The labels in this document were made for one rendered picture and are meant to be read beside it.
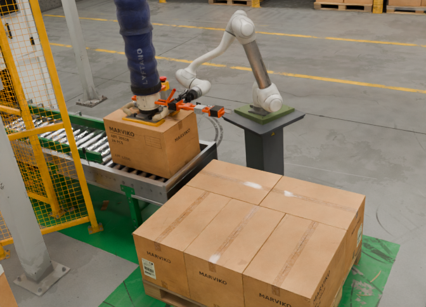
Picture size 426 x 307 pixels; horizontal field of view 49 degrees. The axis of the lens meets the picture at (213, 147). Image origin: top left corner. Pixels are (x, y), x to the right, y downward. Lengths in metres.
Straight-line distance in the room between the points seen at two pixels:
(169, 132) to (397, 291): 1.87
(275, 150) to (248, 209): 0.97
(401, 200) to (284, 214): 1.43
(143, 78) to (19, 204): 1.20
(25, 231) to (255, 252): 1.61
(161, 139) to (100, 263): 1.09
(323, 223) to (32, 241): 2.00
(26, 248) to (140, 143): 1.08
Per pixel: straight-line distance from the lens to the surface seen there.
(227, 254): 2.77
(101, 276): 3.63
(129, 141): 3.57
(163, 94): 4.06
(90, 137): 4.38
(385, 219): 3.96
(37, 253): 3.62
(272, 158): 3.95
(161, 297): 3.31
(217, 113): 3.14
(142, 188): 3.48
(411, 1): 9.83
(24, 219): 3.45
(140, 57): 3.29
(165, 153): 3.37
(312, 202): 3.15
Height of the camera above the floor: 2.41
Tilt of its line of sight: 29 degrees down
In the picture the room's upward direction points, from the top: 6 degrees counter-clockwise
